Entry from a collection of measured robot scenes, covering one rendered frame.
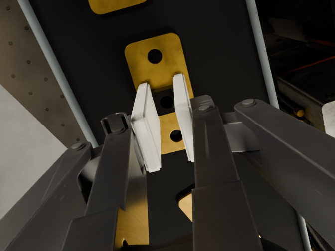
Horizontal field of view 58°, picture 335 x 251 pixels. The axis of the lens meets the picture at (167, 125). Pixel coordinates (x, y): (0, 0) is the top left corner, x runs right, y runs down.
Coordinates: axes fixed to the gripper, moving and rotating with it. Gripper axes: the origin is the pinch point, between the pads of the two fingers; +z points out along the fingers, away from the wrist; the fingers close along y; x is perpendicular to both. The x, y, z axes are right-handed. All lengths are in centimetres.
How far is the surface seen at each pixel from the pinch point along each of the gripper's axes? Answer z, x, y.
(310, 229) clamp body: 22.1, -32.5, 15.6
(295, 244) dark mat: 4.1, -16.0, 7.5
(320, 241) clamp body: 19.2, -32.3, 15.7
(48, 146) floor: 120, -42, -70
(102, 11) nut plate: 3.8, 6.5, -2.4
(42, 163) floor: 120, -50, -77
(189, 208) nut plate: 3.8, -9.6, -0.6
